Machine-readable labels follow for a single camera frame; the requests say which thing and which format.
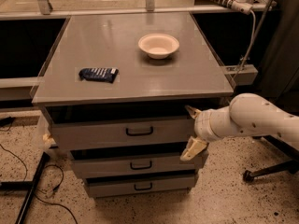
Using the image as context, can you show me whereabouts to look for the white power cable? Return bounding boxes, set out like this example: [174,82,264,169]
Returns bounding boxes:
[236,9,258,73]

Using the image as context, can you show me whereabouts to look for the black floor stand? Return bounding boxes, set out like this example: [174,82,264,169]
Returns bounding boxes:
[0,153,50,224]

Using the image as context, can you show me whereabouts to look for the black office chair base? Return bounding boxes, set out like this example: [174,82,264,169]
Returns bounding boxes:
[243,135,299,183]

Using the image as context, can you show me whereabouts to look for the grey bottom drawer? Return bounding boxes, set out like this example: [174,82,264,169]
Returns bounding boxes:
[85,174,197,198]

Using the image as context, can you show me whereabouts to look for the grey top drawer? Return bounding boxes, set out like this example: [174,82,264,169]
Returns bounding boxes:
[50,116,196,150]

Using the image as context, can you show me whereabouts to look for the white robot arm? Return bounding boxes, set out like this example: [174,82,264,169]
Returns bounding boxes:
[180,93,299,161]

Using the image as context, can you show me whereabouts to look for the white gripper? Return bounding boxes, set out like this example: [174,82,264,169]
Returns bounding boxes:
[180,105,225,161]

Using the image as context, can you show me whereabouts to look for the white power strip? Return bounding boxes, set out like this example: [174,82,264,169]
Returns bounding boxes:
[211,0,252,15]

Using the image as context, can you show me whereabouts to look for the white paper bowl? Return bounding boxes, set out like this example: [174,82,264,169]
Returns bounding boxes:
[138,34,179,60]

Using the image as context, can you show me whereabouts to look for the grey drawer cabinet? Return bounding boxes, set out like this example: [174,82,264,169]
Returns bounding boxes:
[33,12,233,187]

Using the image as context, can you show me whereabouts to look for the grey drawer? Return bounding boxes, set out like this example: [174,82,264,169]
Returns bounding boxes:
[50,116,196,150]
[71,151,208,179]
[85,174,197,198]

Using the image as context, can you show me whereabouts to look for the grey middle drawer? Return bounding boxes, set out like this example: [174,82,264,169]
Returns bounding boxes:
[71,151,208,179]

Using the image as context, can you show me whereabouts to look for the grey metal frame rail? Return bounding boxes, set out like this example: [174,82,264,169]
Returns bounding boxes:
[221,64,258,86]

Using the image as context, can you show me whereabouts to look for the black floor cable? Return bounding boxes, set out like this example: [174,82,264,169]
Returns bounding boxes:
[0,142,78,224]

